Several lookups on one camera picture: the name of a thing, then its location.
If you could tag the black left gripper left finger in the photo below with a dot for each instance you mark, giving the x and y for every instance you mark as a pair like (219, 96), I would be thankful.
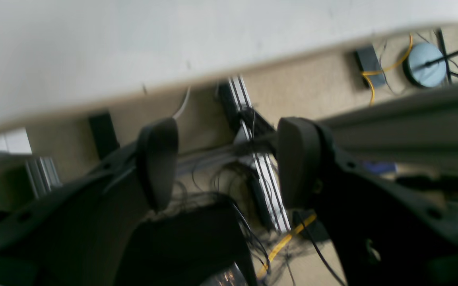
(77, 234)

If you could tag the black floor box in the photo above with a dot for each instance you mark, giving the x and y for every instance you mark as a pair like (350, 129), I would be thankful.
(367, 61)

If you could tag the round grey tripod base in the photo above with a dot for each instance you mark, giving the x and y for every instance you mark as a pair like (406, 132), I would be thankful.
(423, 77)

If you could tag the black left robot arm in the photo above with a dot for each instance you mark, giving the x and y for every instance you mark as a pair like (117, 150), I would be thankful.
(186, 249)

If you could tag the grey metal rack frame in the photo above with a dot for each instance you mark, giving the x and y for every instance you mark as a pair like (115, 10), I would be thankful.
(253, 131)

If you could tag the black tripod stand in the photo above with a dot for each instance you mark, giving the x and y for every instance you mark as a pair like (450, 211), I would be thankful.
(446, 58)

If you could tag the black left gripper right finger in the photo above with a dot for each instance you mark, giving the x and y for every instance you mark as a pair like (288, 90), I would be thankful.
(384, 234)

